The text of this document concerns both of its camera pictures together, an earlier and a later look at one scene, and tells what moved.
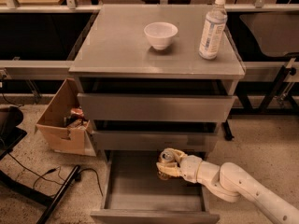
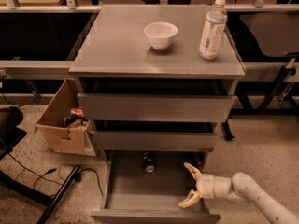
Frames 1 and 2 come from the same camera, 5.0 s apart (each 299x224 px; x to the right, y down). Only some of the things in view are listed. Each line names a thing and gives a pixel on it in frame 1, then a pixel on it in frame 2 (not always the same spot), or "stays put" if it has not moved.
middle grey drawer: (155, 134) stays put
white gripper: (190, 168) to (206, 185)
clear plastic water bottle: (213, 29) stays put
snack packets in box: (77, 119) stays put
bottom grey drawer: (133, 193) stays put
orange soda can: (165, 156) to (149, 161)
